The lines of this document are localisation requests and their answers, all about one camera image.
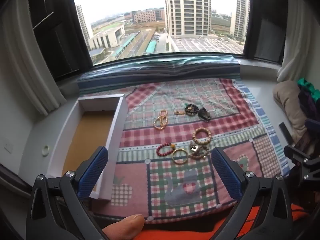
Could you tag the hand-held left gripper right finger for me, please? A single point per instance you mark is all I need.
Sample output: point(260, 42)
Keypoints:
point(225, 177)

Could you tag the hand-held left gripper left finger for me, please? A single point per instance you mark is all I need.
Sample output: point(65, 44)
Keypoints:
point(95, 170)

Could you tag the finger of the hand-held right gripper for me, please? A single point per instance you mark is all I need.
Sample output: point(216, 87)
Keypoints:
point(295, 152)
point(313, 166)

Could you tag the white wooden drawer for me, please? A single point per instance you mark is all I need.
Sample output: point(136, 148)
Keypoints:
point(92, 130)

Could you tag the person's left hand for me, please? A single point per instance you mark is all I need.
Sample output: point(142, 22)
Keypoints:
point(125, 226)

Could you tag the black flat object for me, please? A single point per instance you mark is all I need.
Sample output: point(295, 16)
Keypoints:
point(284, 131)

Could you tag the dark purple cloth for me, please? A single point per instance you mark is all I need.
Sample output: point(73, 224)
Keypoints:
point(310, 102)

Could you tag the gold bangle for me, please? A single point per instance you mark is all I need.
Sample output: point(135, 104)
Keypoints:
point(175, 161)

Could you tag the orange cloth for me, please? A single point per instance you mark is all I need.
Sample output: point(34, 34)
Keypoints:
point(187, 233)

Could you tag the green cloth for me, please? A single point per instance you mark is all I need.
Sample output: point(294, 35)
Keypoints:
point(306, 83)

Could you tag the plaid patchwork blanket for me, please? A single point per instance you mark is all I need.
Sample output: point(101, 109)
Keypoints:
point(200, 92)

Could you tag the striped folded mat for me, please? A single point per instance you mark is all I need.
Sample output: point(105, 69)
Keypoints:
point(150, 72)

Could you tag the white curtain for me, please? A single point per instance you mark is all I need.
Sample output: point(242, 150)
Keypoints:
point(25, 55)
point(300, 30)

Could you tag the low white building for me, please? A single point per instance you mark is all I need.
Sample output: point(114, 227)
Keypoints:
point(107, 37)

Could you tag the tall apartment tower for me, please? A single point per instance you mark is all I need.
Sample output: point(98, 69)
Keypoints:
point(187, 7)

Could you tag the dark window frame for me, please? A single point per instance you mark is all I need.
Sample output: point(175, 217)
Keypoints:
point(57, 30)
point(265, 30)

